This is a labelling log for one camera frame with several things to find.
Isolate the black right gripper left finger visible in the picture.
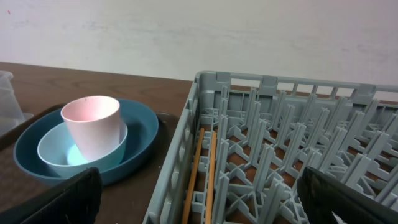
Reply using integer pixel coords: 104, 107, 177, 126
1, 167, 102, 223

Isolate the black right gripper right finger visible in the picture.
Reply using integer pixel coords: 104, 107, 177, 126
297, 167, 397, 224

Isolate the grey plastic dishwasher rack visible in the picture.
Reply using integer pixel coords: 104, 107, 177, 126
144, 71, 397, 223

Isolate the light blue bowl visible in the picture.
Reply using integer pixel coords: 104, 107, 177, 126
37, 122, 128, 178

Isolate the pink cup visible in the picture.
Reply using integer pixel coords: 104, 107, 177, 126
61, 96, 120, 161

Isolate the dark blue plate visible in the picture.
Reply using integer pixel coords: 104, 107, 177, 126
13, 98, 159, 186

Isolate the clear plastic bin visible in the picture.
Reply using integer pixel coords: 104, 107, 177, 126
0, 71, 34, 135

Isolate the wooden chopstick right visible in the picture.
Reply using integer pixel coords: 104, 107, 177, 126
205, 131, 216, 224

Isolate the wooden chopstick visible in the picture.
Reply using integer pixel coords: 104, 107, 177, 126
181, 128, 205, 224
205, 131, 216, 224

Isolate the wooden chopstick left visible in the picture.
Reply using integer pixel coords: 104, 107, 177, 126
181, 128, 205, 224

